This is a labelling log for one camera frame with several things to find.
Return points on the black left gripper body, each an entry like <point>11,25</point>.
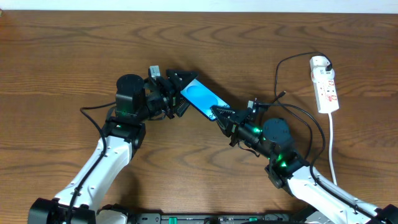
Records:
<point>171,96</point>

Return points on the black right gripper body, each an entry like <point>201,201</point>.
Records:
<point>234,123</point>

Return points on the blue Galaxy smartphone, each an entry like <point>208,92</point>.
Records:
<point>202,98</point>

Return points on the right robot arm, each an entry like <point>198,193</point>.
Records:
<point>288,170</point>

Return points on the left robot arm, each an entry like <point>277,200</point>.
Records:
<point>137,100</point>

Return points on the white USB charger adapter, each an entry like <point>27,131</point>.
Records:
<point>321,69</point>

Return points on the white power strip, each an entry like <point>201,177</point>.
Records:
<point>326,97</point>

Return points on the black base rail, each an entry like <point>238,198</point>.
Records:
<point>155,218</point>

